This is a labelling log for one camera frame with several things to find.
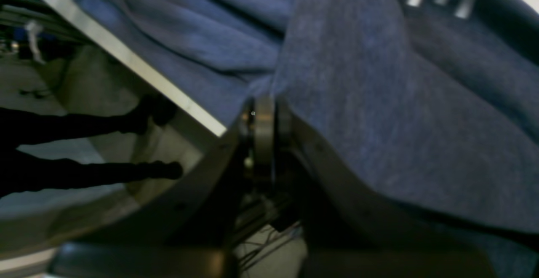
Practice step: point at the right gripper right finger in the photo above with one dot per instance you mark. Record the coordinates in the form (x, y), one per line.
(350, 230)

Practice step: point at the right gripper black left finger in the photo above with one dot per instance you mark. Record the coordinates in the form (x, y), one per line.
(184, 233)

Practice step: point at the blue grey t-shirt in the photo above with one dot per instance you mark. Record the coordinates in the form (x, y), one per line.
(433, 103)

